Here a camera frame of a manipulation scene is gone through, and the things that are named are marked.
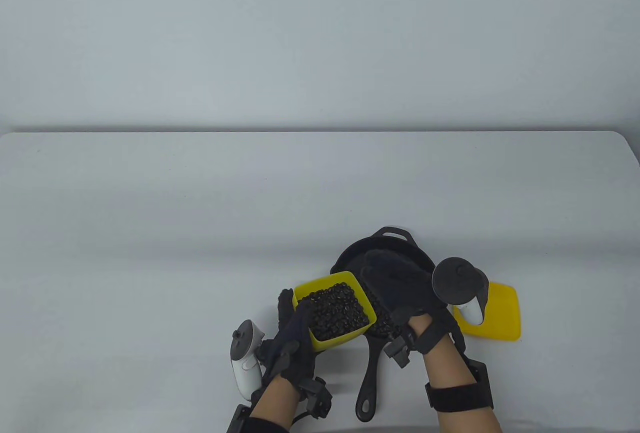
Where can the person's left hand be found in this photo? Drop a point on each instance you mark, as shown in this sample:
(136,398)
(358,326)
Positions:
(295,353)

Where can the person's right hand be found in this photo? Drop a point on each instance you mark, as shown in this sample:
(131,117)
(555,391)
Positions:
(400,283)

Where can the yellow plastic container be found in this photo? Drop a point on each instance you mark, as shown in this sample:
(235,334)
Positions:
(340,340)

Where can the black cast iron frying pan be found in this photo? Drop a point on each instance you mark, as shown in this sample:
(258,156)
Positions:
(372,368)

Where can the yellow plastic lid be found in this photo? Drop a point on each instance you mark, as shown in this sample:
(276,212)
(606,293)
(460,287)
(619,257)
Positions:
(500,313)

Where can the person's right forearm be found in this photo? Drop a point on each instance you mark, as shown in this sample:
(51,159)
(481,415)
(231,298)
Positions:
(445,370)

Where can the person's left forearm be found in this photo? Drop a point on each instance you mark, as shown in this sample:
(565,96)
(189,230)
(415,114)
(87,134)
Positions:
(272,403)

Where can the white and black controller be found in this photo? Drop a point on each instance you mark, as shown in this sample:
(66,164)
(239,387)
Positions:
(245,370)
(457,280)

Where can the black wrist box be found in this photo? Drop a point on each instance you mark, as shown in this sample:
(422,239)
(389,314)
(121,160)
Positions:
(236,420)
(477,373)

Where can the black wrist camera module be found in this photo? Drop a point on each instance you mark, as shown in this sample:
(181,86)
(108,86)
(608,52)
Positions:
(400,350)
(316,398)

